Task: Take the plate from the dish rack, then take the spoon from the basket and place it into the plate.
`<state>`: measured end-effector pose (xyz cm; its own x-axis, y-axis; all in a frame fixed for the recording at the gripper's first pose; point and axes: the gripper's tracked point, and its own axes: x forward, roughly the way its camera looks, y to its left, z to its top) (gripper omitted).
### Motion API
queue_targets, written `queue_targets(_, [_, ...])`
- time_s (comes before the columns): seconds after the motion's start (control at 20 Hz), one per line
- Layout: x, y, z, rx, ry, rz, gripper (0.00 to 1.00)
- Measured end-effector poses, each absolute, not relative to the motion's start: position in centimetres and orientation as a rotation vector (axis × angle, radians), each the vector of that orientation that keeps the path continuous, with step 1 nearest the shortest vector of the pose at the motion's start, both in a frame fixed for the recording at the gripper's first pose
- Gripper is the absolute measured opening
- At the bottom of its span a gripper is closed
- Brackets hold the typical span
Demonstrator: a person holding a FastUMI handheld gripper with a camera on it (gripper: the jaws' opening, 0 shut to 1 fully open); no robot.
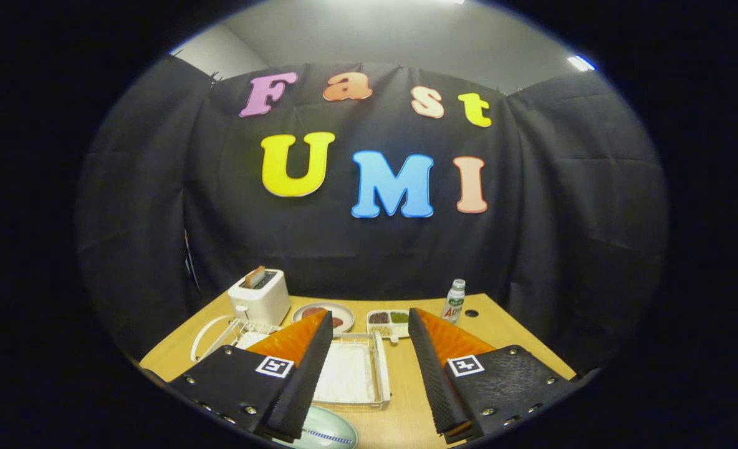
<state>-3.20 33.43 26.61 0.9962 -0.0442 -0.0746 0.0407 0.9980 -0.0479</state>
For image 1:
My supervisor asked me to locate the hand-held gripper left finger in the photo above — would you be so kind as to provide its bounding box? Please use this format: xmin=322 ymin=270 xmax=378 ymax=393
xmin=168 ymin=310 xmax=334 ymax=443

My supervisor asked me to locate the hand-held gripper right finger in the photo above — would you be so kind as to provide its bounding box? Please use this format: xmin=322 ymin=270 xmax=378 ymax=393
xmin=408 ymin=307 xmax=578 ymax=445

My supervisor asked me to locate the white wire dish rack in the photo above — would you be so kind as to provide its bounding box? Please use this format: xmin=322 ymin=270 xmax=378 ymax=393
xmin=191 ymin=315 xmax=391 ymax=411

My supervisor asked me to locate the pale green plate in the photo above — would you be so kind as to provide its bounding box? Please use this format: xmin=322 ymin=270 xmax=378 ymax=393
xmin=279 ymin=405 xmax=358 ymax=449

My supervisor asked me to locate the round white meat dish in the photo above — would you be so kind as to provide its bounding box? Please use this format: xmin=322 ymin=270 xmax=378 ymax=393
xmin=292 ymin=302 xmax=355 ymax=333

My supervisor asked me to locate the white divided bean tray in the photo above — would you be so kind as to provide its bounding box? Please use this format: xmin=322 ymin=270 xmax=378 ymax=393
xmin=367 ymin=309 xmax=411 ymax=345

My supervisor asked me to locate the white green label drink bottle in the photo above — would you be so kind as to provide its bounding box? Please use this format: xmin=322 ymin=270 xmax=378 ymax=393
xmin=441 ymin=279 xmax=466 ymax=324

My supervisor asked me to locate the white toaster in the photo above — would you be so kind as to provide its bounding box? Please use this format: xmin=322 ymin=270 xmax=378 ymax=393
xmin=228 ymin=268 xmax=291 ymax=327

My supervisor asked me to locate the black backdrop cloth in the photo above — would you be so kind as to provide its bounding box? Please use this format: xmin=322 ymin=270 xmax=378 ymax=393
xmin=75 ymin=55 xmax=669 ymax=375

